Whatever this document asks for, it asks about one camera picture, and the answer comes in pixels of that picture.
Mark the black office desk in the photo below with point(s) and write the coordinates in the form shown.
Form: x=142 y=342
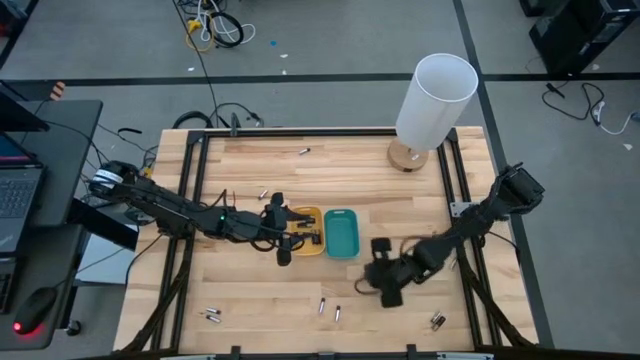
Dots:
x=65 y=150

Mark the black computer mouse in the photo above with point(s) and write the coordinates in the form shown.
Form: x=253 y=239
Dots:
x=35 y=306

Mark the teal plastic bin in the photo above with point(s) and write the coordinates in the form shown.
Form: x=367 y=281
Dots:
x=341 y=235

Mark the black cylindrical battery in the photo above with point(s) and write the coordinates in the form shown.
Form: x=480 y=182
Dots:
x=316 y=239
x=439 y=323
x=305 y=225

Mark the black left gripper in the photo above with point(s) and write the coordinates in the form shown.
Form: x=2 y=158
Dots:
x=277 y=225

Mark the silver cylindrical battery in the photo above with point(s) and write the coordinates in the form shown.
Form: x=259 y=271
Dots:
x=263 y=194
x=304 y=150
x=436 y=317
x=322 y=305
x=213 y=318
x=338 y=313
x=213 y=311

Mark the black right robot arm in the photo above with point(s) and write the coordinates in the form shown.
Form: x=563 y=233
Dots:
x=475 y=220

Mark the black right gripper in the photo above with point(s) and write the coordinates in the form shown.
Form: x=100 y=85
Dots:
x=395 y=272

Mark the black aluminium table frame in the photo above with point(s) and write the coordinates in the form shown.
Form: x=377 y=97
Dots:
x=350 y=132

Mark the black round caster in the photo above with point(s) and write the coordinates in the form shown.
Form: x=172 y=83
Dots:
x=73 y=328

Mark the yellow plastic bin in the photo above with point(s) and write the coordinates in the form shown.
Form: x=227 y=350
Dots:
x=310 y=249

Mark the white shade wooden table lamp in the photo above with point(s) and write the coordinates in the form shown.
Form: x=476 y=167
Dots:
x=435 y=105

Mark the black laptop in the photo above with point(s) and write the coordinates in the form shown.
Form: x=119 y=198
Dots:
x=17 y=195

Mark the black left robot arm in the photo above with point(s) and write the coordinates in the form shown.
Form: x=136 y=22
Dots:
x=170 y=207

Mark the orange black striped marker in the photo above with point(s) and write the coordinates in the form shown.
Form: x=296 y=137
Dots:
x=57 y=90

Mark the black computer tower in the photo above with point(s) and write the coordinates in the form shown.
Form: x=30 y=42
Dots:
x=580 y=35

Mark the black monitor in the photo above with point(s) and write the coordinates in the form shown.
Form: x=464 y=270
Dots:
x=15 y=117

